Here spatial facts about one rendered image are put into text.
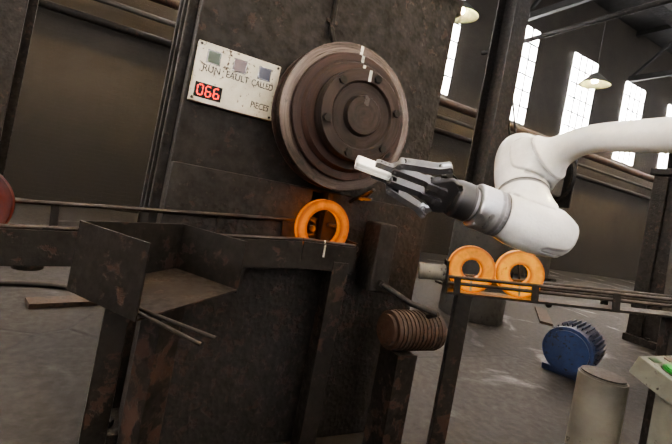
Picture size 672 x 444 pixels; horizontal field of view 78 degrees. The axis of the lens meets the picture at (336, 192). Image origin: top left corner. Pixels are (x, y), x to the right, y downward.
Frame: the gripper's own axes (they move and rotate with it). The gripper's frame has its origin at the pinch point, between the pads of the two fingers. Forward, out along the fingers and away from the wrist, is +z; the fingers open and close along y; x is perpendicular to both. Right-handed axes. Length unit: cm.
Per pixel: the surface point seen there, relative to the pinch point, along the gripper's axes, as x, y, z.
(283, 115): 42, 18, 24
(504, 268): 38, 40, -60
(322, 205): 38, 41, 4
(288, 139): 40, 24, 21
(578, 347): 106, 129, -177
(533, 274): 38, 38, -69
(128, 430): -31, 61, 28
